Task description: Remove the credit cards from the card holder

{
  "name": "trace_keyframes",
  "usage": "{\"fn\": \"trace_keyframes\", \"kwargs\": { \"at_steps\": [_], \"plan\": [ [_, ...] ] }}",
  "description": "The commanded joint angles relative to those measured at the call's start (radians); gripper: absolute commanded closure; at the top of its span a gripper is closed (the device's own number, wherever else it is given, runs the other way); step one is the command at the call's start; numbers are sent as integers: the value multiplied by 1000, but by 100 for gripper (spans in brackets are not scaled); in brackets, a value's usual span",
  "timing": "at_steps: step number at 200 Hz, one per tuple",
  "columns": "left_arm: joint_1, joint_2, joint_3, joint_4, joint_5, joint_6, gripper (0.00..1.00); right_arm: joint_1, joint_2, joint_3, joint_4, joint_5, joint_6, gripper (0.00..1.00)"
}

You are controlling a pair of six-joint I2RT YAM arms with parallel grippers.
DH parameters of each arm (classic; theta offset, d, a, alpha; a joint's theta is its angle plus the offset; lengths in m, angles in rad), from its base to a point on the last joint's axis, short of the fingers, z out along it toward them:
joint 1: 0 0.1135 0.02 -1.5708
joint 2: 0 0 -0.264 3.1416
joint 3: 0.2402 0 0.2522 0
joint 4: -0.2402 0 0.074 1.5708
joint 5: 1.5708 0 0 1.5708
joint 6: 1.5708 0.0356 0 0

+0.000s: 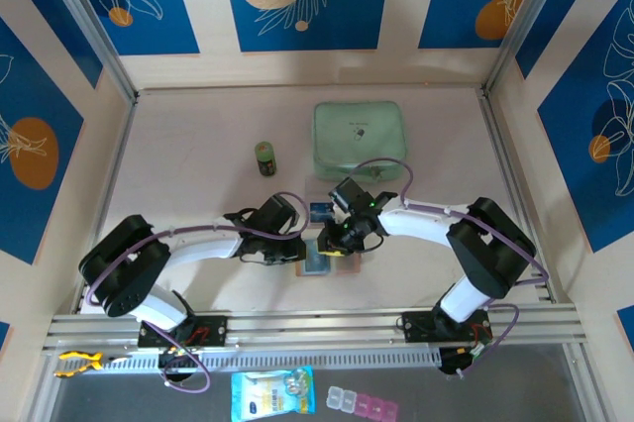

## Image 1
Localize clear acrylic tray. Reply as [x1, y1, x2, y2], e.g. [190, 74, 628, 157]
[302, 174, 348, 230]

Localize yellow handled pliers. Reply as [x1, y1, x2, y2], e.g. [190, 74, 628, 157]
[53, 350, 133, 378]

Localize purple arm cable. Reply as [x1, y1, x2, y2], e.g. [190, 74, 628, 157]
[349, 158, 551, 379]
[84, 189, 311, 393]

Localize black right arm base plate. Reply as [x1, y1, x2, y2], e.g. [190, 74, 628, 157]
[399, 310, 494, 344]

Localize slotted grey cable duct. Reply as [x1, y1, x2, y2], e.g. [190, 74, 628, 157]
[103, 347, 442, 373]

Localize blue and yellow snack packet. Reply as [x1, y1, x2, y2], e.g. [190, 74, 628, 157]
[230, 366, 317, 419]

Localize brown leather card holder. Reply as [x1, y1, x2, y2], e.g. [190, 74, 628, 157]
[294, 238, 359, 278]

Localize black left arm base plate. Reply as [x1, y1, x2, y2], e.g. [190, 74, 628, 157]
[137, 312, 230, 349]

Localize mint green zip pouch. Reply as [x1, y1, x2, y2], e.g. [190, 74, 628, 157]
[311, 100, 410, 183]

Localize aluminium corner post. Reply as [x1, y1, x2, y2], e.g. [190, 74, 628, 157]
[35, 0, 139, 104]
[482, 0, 580, 94]

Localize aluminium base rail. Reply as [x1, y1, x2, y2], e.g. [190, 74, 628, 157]
[42, 307, 590, 357]

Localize white and pink pill organizer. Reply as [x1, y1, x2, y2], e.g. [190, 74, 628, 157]
[325, 385, 399, 422]

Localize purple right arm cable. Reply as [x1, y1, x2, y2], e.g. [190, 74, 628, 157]
[349, 158, 551, 379]

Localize aluminium table edge rail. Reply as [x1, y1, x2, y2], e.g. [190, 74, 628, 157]
[72, 94, 141, 315]
[477, 87, 559, 304]

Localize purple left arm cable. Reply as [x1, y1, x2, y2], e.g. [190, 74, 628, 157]
[84, 189, 311, 393]

